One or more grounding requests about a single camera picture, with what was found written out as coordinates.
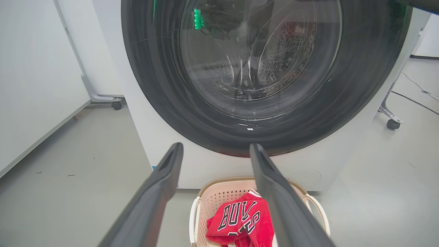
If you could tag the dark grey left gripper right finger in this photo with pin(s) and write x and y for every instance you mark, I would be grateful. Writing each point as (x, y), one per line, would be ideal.
(284, 206)

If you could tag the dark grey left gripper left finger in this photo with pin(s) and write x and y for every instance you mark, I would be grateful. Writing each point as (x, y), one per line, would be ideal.
(151, 199)

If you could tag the red basketball jersey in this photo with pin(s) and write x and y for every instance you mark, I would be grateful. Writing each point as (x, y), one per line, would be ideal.
(240, 219)

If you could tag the washing machine glass door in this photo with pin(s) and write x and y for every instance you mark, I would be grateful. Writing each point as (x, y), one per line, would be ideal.
(154, 85)

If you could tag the white front-load washing machine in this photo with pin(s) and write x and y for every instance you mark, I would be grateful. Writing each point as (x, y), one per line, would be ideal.
(308, 164)

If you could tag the cream perforated basket brown rim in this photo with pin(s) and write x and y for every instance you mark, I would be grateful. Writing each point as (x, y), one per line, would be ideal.
(216, 202)

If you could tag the black caster wheel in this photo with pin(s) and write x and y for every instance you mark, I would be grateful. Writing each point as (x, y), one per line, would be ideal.
(117, 105)
(393, 124)

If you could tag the white partition panel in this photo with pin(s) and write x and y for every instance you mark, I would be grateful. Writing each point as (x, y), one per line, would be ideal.
(34, 85)
(99, 51)

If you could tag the metal partition leg bracket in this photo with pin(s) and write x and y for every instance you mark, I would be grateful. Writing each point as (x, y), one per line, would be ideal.
(97, 97)
(387, 109)

